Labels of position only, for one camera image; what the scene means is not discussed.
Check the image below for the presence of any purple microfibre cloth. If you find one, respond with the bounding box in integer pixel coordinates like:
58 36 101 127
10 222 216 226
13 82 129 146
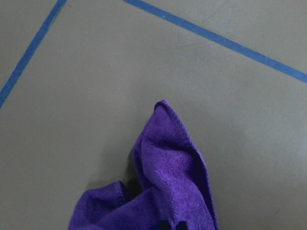
68 100 218 230

